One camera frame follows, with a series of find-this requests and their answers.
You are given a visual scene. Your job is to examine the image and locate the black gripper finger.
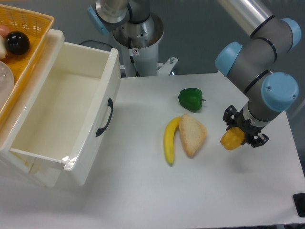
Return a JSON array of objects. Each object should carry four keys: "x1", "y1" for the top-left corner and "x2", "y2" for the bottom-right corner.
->
[
  {"x1": 223, "y1": 105, "x2": 238, "y2": 130},
  {"x1": 241, "y1": 133, "x2": 269, "y2": 148}
]

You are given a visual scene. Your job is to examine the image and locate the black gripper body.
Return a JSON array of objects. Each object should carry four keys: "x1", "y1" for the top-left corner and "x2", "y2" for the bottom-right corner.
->
[{"x1": 234, "y1": 112, "x2": 262, "y2": 140}]

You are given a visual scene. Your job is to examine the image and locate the yellow bell pepper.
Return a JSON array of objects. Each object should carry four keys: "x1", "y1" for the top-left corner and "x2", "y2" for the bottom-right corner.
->
[{"x1": 220, "y1": 127, "x2": 244, "y2": 150}]

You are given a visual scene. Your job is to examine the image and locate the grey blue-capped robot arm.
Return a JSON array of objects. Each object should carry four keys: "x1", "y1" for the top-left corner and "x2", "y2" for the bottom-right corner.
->
[{"x1": 87, "y1": 0, "x2": 302, "y2": 147}]

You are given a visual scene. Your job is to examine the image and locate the green bell pepper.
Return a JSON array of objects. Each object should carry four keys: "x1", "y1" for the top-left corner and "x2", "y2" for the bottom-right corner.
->
[{"x1": 178, "y1": 88, "x2": 205, "y2": 112}]

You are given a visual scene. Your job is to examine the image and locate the open white upper drawer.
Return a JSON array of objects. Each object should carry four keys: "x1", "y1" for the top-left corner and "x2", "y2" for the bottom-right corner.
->
[{"x1": 11, "y1": 42, "x2": 121, "y2": 187}]

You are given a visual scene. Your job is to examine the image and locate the white drawer cabinet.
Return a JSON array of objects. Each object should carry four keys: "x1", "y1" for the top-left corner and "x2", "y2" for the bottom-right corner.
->
[{"x1": 0, "y1": 29, "x2": 66, "y2": 188}]

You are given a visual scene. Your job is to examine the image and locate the bread slice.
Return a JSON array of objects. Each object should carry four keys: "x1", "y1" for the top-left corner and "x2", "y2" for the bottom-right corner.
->
[{"x1": 179, "y1": 114, "x2": 207, "y2": 158}]

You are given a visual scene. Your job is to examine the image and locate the yellow banana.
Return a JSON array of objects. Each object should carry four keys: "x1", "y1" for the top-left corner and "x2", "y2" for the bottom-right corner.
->
[{"x1": 163, "y1": 116, "x2": 181, "y2": 166}]

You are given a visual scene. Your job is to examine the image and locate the black device at table edge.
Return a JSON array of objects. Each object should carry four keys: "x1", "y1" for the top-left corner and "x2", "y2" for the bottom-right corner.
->
[{"x1": 293, "y1": 193, "x2": 305, "y2": 218}]

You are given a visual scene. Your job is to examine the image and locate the orange woven basket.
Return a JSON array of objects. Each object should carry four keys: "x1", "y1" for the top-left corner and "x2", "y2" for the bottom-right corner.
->
[{"x1": 0, "y1": 4, "x2": 54, "y2": 123}]

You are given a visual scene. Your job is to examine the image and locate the black ball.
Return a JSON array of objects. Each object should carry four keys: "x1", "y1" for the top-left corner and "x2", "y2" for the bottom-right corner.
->
[{"x1": 4, "y1": 31, "x2": 30, "y2": 55}]

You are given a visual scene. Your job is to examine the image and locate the clear plastic container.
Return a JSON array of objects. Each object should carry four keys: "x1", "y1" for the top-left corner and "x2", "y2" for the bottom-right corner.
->
[{"x1": 0, "y1": 62, "x2": 15, "y2": 109}]

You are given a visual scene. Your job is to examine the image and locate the white garlic toy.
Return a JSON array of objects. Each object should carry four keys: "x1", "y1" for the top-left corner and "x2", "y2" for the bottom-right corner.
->
[{"x1": 0, "y1": 36, "x2": 8, "y2": 59}]

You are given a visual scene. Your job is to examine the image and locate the pink fruit in basket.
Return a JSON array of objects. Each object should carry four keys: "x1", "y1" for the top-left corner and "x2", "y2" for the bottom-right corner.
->
[{"x1": 0, "y1": 24, "x2": 11, "y2": 38}]

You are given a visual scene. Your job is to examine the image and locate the black cable on pedestal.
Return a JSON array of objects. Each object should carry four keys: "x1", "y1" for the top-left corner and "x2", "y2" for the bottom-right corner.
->
[{"x1": 128, "y1": 37, "x2": 141, "y2": 77}]

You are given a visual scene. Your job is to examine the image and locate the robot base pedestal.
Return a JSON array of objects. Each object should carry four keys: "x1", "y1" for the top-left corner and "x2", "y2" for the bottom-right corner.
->
[{"x1": 112, "y1": 13, "x2": 178, "y2": 77}]

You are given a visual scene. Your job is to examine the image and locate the black drawer handle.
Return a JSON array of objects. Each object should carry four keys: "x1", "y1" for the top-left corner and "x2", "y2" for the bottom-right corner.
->
[{"x1": 95, "y1": 97, "x2": 114, "y2": 137}]

